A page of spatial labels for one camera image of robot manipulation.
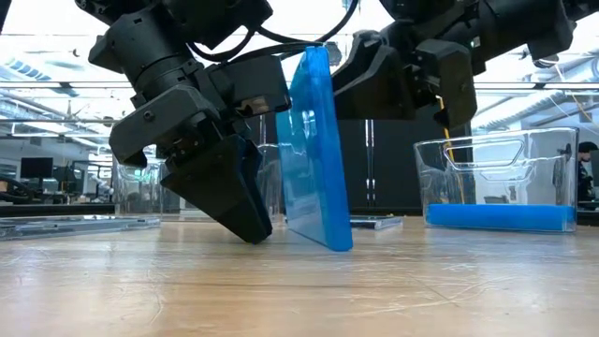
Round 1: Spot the yellow cable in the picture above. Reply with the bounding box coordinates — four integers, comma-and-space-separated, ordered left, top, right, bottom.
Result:
436, 95, 468, 206

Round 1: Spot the black ceiling camera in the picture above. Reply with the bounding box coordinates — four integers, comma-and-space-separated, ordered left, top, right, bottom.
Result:
326, 40, 344, 67

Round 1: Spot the jewel case grey marbled insert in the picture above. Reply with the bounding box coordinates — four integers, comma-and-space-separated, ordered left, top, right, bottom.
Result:
0, 213, 162, 242

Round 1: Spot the blue plastic case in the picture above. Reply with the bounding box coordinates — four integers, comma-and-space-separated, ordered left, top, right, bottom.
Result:
274, 44, 355, 254
425, 216, 577, 234
425, 202, 577, 220

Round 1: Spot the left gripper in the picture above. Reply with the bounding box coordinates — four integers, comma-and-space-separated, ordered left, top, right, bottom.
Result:
108, 85, 274, 245

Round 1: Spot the person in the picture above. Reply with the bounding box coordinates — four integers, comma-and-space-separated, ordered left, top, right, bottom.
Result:
577, 140, 599, 203

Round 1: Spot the clear plastic bin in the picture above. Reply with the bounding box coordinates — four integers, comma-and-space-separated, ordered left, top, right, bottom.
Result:
113, 142, 287, 222
413, 126, 581, 234

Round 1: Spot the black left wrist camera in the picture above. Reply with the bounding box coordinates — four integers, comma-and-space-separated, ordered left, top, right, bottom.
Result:
205, 54, 292, 119

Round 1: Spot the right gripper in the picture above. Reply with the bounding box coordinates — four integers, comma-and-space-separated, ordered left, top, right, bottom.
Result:
330, 29, 479, 131

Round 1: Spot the black partition panel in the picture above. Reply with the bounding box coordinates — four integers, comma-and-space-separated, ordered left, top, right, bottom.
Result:
245, 110, 473, 217

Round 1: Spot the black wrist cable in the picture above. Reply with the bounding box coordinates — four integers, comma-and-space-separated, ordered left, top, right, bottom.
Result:
186, 0, 361, 66

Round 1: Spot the dark monitor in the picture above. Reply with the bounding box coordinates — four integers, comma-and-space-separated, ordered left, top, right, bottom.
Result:
19, 156, 54, 180

